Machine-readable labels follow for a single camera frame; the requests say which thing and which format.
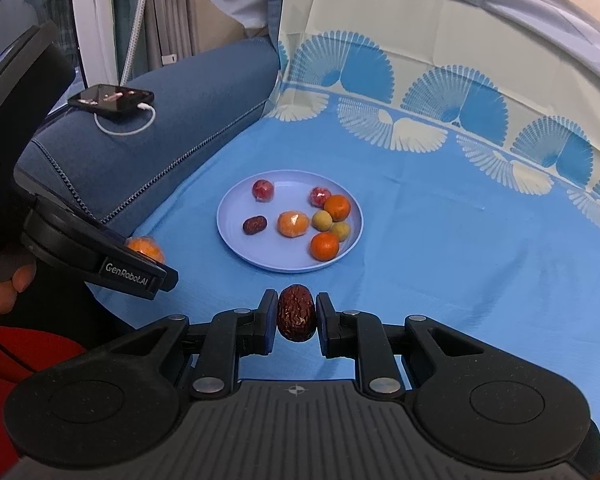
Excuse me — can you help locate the peeled tangerine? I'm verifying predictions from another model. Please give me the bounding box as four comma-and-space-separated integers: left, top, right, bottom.
276, 210, 311, 239
125, 236, 166, 266

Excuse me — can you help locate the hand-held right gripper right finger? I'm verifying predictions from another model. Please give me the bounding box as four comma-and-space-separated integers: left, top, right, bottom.
316, 292, 486, 401

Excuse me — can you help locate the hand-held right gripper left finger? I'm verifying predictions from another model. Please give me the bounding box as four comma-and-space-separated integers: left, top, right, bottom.
107, 289, 279, 401

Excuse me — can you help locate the blue fan-print blanket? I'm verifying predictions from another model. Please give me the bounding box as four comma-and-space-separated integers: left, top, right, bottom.
87, 0, 600, 476

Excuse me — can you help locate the person's left hand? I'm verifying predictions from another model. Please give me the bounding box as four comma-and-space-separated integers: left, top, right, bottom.
0, 262, 37, 339

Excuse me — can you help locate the small orange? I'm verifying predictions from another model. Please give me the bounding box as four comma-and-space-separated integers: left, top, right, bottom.
323, 194, 352, 222
309, 231, 341, 262

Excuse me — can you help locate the white charging cable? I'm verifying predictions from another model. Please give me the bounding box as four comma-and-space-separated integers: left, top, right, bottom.
93, 104, 157, 137

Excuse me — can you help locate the thin black cable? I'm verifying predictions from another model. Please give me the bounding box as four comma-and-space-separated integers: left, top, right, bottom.
0, 336, 37, 375

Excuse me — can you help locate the lavender round plate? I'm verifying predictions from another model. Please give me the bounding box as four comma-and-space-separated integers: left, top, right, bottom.
216, 170, 365, 274

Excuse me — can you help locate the grey curtain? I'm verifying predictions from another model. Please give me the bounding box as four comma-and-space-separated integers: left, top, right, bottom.
150, 0, 198, 58

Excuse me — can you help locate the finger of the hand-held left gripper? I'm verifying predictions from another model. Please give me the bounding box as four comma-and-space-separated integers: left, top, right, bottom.
86, 237, 180, 302

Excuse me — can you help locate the blue sofa armrest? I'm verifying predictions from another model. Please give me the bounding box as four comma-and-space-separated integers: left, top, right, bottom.
12, 40, 283, 281

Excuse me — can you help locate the grey braided hose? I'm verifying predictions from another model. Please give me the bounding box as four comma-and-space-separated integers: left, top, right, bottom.
119, 0, 154, 86

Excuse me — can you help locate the black smartphone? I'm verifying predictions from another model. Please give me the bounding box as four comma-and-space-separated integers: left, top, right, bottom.
67, 85, 156, 122

